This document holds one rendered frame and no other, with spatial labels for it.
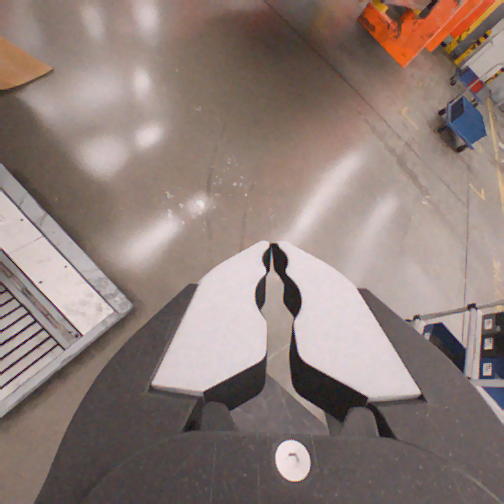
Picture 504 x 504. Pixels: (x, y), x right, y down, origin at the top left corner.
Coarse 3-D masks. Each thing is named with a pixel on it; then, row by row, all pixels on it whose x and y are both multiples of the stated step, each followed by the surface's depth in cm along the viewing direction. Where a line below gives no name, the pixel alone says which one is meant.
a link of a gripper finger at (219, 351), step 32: (256, 256) 11; (224, 288) 9; (256, 288) 9; (192, 320) 7; (224, 320) 8; (256, 320) 7; (192, 352) 7; (224, 352) 7; (256, 352) 7; (160, 384) 6; (192, 384) 6; (224, 384) 6; (256, 384) 7
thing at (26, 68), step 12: (0, 36) 123; (0, 48) 121; (12, 48) 124; (0, 60) 118; (12, 60) 121; (24, 60) 124; (36, 60) 127; (0, 72) 116; (12, 72) 118; (24, 72) 121; (36, 72) 124; (0, 84) 113; (12, 84) 115
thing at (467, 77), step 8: (488, 48) 538; (472, 56) 593; (480, 56) 552; (464, 64) 608; (456, 72) 608; (464, 72) 591; (472, 72) 610; (456, 80) 601; (464, 80) 594; (472, 80) 587; (480, 80) 612; (472, 88) 596; (480, 88) 589; (488, 88) 615; (480, 96) 599; (488, 96) 592
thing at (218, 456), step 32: (224, 416) 5; (352, 416) 5; (160, 448) 4; (192, 448) 4; (224, 448) 4; (256, 448) 4; (288, 448) 4; (320, 448) 4; (352, 448) 4; (384, 448) 4; (416, 448) 4; (128, 480) 4; (160, 480) 4; (192, 480) 4; (224, 480) 4; (256, 480) 4; (288, 480) 4; (320, 480) 4; (352, 480) 4; (384, 480) 4; (416, 480) 4; (448, 480) 4
